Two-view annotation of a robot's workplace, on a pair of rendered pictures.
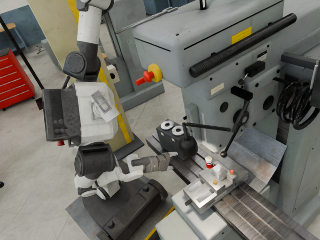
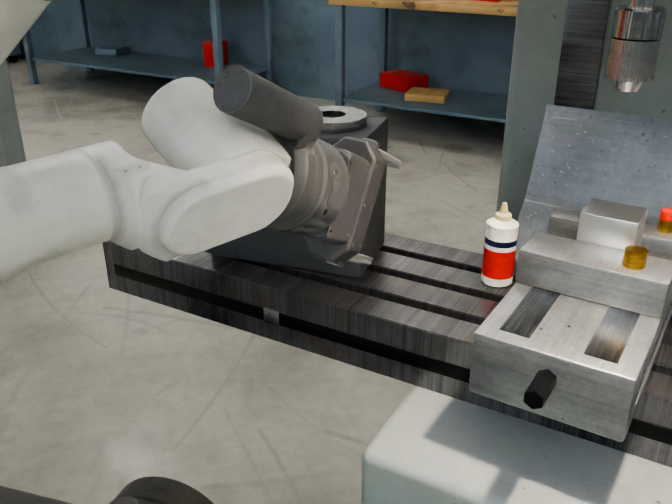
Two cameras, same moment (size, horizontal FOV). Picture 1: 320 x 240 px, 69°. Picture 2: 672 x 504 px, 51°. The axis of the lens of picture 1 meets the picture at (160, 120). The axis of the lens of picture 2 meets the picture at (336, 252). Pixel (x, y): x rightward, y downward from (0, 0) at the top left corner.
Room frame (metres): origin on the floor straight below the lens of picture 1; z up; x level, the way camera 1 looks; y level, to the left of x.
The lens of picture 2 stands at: (0.38, 0.43, 1.35)
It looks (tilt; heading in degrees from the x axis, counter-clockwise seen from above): 25 degrees down; 324
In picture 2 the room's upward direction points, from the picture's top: straight up
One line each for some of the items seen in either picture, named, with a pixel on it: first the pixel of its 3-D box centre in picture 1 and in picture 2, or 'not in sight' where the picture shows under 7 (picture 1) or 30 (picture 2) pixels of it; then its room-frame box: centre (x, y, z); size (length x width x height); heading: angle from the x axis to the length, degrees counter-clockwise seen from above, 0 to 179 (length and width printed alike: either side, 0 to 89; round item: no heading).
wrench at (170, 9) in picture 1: (146, 19); not in sight; (0.82, -0.05, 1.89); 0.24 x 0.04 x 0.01; 116
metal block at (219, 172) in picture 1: (218, 172); (610, 235); (0.78, -0.24, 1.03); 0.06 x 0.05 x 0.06; 22
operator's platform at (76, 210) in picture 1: (126, 215); not in sight; (1.19, 0.53, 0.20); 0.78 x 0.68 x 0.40; 37
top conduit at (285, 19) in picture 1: (246, 42); not in sight; (0.67, -0.33, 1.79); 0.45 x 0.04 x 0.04; 115
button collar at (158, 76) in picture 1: (155, 73); not in sight; (0.69, -0.02, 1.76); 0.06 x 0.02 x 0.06; 25
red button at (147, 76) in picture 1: (149, 75); not in sight; (0.68, 0.00, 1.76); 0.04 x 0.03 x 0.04; 25
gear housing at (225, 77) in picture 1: (216, 62); not in sight; (0.81, -0.27, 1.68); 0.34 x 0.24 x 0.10; 115
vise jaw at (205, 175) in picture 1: (211, 180); (594, 272); (0.76, -0.19, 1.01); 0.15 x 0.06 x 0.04; 22
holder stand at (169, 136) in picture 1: (175, 138); (297, 183); (1.15, -0.07, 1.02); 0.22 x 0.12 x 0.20; 35
